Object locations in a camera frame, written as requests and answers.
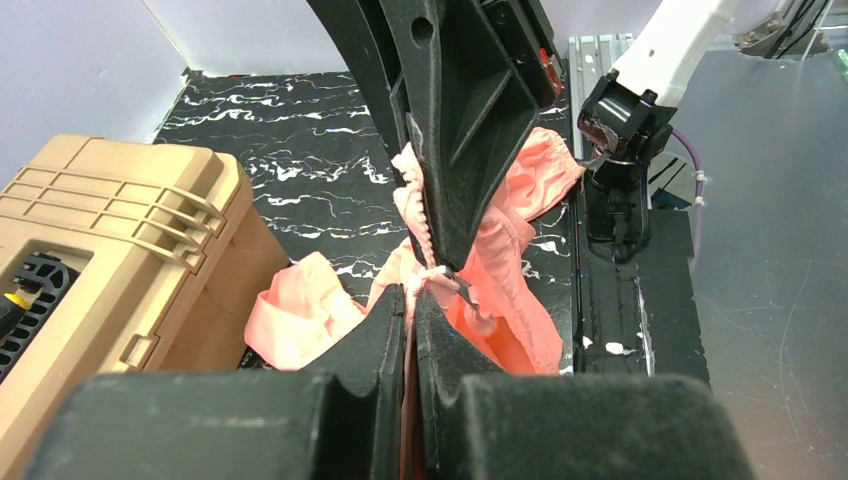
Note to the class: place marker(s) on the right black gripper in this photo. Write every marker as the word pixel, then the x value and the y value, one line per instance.
pixel 458 82

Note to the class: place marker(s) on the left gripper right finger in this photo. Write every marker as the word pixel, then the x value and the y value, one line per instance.
pixel 480 422

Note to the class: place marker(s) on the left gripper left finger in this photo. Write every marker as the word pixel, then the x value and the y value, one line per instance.
pixel 337 418

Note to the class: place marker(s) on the pink jacket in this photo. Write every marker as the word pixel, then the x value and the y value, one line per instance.
pixel 305 310

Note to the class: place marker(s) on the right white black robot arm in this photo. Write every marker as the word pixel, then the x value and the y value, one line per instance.
pixel 627 117

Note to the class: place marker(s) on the tan plastic toolbox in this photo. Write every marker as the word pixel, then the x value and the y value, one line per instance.
pixel 172 254

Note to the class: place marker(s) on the black yellow screwdriver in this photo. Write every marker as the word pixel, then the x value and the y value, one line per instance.
pixel 13 310

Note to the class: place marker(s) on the black toolbox handle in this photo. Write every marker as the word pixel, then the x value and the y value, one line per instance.
pixel 43 280

